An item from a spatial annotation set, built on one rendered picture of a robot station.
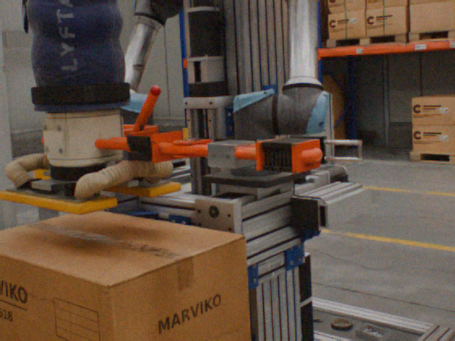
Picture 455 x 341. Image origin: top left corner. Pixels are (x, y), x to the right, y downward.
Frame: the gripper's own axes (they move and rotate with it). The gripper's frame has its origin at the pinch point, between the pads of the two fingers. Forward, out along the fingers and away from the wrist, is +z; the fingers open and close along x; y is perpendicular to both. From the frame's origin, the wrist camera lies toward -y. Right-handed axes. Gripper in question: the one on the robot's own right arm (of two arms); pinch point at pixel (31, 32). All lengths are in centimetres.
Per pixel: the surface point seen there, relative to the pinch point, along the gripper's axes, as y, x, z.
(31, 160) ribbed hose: -16, -45, 35
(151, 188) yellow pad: 2, -74, 42
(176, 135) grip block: 2, -88, 29
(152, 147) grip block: -5, -89, 30
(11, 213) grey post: 62, 292, 116
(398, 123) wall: 709, 459, 110
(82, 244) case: -12, -63, 54
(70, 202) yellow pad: -18, -75, 42
